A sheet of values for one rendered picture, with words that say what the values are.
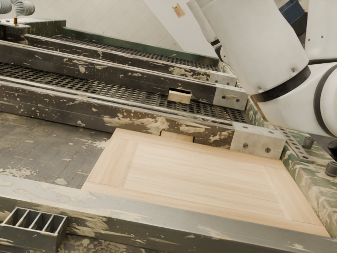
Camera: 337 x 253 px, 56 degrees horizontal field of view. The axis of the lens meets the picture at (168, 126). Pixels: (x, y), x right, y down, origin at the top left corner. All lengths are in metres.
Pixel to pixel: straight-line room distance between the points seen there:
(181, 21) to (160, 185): 4.02
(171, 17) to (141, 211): 4.15
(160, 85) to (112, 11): 5.04
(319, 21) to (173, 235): 0.31
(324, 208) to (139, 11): 5.63
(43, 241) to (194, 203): 0.24
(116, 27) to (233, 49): 5.89
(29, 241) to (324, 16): 0.43
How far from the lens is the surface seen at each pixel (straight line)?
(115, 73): 1.21
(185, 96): 1.13
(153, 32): 6.03
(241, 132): 0.77
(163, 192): 0.55
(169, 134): 0.76
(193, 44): 4.54
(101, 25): 6.29
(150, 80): 1.20
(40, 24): 2.05
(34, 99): 0.81
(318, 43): 0.39
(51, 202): 0.46
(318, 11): 0.40
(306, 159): 0.77
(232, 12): 0.32
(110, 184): 0.54
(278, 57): 0.33
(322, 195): 0.64
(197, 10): 0.92
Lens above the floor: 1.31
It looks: 13 degrees down
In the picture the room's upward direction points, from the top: 42 degrees counter-clockwise
